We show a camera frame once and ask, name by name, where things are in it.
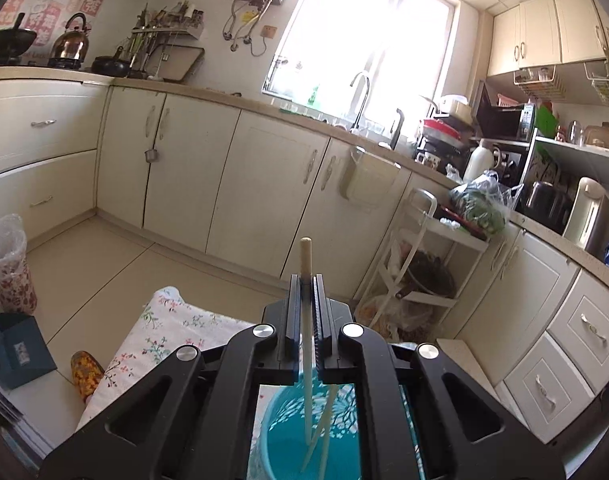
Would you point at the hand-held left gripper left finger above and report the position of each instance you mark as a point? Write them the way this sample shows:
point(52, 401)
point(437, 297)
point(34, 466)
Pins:
point(295, 320)

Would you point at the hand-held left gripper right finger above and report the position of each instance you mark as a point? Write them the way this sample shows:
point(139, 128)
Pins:
point(320, 320)

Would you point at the wooden chopstick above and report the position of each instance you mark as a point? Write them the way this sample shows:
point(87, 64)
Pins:
point(306, 260)
point(327, 440)
point(320, 420)

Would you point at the teal perforated utensil holder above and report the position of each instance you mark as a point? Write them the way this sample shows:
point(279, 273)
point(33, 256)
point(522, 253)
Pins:
point(282, 435)

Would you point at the white trolley cart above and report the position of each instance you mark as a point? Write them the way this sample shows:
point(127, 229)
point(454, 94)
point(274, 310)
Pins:
point(424, 240)

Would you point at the floral tablecloth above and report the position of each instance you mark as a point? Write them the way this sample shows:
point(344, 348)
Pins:
point(149, 330)

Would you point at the white hanging door bin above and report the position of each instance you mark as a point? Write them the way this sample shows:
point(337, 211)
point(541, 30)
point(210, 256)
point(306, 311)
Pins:
point(367, 180)

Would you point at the cream door cabinets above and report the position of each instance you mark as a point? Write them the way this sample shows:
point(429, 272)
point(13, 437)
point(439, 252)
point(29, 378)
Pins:
point(224, 175)

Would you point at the bag of green vegetables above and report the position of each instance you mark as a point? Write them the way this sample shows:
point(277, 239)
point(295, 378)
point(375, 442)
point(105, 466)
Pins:
point(484, 200)

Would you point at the black small faucet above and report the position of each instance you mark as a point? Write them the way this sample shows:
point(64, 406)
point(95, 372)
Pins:
point(398, 127)

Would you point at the floral slipper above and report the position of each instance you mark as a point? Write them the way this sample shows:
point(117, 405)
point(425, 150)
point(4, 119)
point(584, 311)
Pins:
point(86, 375)

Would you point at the small hanging metal cup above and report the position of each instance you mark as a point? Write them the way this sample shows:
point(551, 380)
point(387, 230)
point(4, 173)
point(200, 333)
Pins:
point(152, 156)

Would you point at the white thermos jug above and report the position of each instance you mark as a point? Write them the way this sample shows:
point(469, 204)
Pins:
point(477, 162)

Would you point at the stack of red-rimmed dishes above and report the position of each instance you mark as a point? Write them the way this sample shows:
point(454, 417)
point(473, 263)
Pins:
point(442, 132)

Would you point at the cream cabinet with drawers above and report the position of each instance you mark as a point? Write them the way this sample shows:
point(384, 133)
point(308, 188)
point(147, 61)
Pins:
point(544, 320)

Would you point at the chrome gooseneck faucet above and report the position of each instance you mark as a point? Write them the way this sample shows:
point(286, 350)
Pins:
point(360, 90)

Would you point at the white lidded pot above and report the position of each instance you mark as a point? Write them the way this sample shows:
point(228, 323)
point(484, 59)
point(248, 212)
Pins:
point(454, 106)

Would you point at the blue dustpan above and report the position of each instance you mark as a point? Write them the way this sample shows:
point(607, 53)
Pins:
point(19, 355)

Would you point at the steel thermos pot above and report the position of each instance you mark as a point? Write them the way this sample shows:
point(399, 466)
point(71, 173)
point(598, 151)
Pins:
point(586, 215)

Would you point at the floral trash bin with bag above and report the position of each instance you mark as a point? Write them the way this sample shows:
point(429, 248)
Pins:
point(7, 275)

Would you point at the window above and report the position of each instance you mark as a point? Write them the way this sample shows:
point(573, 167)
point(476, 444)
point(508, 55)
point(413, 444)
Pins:
point(364, 30)

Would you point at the green cutting board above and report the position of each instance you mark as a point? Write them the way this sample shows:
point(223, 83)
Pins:
point(546, 122)

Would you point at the cream drawer cabinet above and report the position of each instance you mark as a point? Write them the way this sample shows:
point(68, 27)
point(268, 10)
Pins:
point(39, 145)

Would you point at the white counter shelf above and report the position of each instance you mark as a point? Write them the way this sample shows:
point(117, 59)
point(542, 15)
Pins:
point(584, 152)

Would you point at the black frying pan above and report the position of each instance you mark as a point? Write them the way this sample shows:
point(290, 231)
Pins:
point(109, 64)

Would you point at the copper kettle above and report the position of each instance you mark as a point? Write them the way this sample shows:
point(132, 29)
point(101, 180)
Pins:
point(70, 42)

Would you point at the cream upper cabinets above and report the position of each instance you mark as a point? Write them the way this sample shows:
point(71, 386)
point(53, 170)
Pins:
point(539, 30)

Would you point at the gas stove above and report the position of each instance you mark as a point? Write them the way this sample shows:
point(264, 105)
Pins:
point(34, 63)

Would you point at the black wok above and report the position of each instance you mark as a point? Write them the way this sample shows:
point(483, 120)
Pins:
point(9, 40)

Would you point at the wall utensil rack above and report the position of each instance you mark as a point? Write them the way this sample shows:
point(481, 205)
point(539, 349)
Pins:
point(164, 30)

